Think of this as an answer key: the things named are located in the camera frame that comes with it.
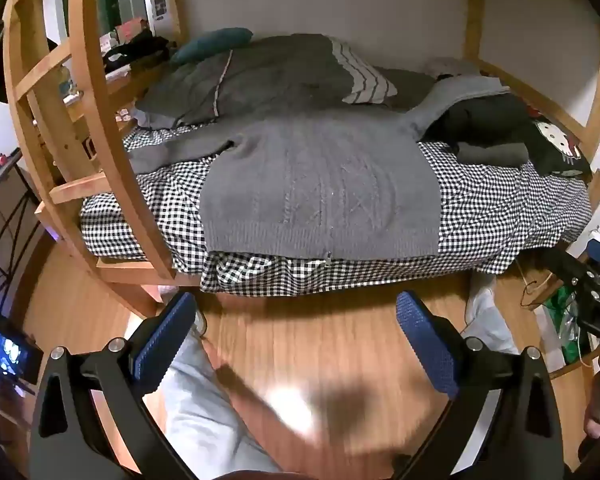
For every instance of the grey fine-checked cloth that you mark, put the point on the grey fine-checked cloth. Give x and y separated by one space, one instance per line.
405 87

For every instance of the teal cushion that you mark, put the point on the teal cushion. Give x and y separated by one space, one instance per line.
210 42

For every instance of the person's left leg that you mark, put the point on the person's left leg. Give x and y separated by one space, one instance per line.
205 410

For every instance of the white striped pillow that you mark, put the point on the white striped pillow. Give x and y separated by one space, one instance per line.
367 77

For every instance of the wooden bunk bed frame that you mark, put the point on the wooden bunk bed frame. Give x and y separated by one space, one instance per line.
112 120

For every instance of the black cat print cushion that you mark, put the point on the black cat print cushion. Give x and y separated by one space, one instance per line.
555 140

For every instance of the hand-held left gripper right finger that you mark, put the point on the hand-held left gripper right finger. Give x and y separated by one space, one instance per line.
425 345

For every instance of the grey knit sweater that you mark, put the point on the grey knit sweater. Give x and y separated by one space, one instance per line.
325 190

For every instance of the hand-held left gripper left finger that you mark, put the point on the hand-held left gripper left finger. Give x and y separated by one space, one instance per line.
162 342

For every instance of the black white checkered bedsheet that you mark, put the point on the black white checkered bedsheet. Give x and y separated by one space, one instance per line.
485 210

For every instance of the white floral cloth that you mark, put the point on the white floral cloth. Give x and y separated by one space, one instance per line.
450 66

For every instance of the green plastic bag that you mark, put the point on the green plastic bag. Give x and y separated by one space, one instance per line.
565 320

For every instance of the dark grey folded garment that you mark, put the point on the dark grey folded garment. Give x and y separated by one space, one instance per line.
490 154

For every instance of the black folded garment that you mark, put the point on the black folded garment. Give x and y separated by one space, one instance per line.
480 117

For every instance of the grey duvet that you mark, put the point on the grey duvet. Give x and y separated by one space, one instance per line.
260 75

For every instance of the black cloth pile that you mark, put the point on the black cloth pile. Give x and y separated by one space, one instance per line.
135 50

